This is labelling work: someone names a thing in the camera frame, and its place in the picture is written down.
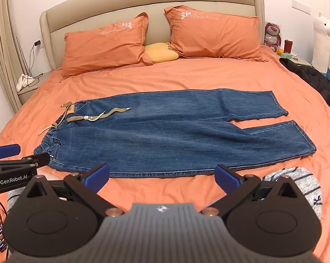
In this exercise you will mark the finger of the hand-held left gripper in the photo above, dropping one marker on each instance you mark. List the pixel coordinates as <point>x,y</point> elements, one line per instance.
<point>40,159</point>
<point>7,151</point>

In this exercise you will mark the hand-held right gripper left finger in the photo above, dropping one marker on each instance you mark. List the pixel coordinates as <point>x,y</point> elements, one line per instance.
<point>99,176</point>

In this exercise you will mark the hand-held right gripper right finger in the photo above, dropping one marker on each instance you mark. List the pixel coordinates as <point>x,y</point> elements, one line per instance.
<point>224,177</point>

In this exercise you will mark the blue denim pants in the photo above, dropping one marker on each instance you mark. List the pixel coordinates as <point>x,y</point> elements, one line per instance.
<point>167,137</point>

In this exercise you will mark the grey striped knit clothing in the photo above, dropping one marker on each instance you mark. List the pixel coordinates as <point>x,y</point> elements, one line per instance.
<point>304,180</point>
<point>15,198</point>

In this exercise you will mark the white crumpled cloth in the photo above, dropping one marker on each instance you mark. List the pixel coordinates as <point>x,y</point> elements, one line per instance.
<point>22,83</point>

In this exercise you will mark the beige nightstand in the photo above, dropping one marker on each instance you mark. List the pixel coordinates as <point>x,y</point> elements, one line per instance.
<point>303,62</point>
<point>41,80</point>

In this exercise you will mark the beige curtain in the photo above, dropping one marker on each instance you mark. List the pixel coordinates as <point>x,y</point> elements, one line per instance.
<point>3,46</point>

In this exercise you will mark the bed with orange sheet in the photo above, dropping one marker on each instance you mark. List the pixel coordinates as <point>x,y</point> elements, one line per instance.
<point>181,79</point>

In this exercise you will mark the black charger plug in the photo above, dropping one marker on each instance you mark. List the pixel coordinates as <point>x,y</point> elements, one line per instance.
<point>37,43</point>

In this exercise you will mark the orange embroidered pillow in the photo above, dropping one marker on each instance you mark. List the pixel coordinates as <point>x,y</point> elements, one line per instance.
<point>104,46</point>
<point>214,35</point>

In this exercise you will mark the black jacket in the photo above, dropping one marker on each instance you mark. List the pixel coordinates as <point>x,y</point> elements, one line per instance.
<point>312,79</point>

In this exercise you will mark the green box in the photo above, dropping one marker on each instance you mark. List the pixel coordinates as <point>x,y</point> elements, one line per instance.
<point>286,55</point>

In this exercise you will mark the yellow cushion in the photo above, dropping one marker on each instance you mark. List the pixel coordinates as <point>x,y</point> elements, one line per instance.
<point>159,53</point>

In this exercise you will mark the orange fruit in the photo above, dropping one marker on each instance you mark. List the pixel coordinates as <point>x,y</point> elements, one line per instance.
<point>280,51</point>

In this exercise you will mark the red box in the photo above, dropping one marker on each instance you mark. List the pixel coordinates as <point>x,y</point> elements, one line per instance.
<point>288,46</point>

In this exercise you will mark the pink plush bear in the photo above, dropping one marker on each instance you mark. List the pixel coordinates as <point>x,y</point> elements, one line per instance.
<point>271,33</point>

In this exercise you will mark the beige padded headboard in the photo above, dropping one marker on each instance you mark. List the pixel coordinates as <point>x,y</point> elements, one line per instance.
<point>154,19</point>

